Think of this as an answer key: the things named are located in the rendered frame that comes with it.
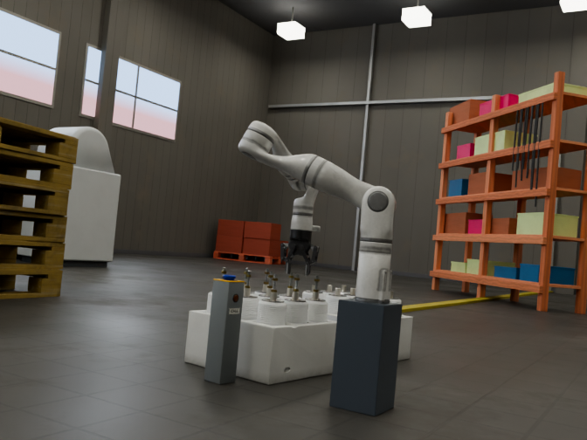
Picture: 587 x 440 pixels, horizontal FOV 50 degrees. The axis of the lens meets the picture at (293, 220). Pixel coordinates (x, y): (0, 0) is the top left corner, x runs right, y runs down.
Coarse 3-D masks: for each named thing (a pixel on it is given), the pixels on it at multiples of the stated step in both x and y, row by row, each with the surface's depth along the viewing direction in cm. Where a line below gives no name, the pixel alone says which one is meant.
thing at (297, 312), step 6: (288, 306) 212; (294, 306) 212; (300, 306) 212; (306, 306) 213; (288, 312) 212; (294, 312) 211; (300, 312) 212; (306, 312) 214; (288, 318) 212; (294, 318) 211; (300, 318) 212; (306, 318) 214
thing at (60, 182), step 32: (0, 128) 337; (32, 128) 358; (0, 160) 386; (32, 160) 361; (64, 160) 382; (0, 192) 388; (32, 192) 382; (64, 192) 380; (0, 224) 390; (64, 224) 385; (0, 256) 390; (32, 256) 377; (0, 288) 389; (32, 288) 371
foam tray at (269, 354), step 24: (192, 312) 219; (192, 336) 218; (240, 336) 204; (264, 336) 198; (288, 336) 202; (312, 336) 212; (192, 360) 217; (240, 360) 204; (264, 360) 197; (288, 360) 203; (312, 360) 213
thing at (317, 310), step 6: (306, 300) 223; (312, 306) 221; (318, 306) 221; (324, 306) 222; (312, 312) 221; (318, 312) 221; (324, 312) 223; (312, 318) 221; (318, 318) 221; (324, 318) 223
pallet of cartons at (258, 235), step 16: (224, 224) 1310; (240, 224) 1293; (256, 224) 1278; (272, 224) 1265; (224, 240) 1307; (240, 240) 1291; (256, 240) 1277; (272, 240) 1270; (224, 256) 1349; (240, 256) 1288; (256, 256) 1273; (272, 256) 1273
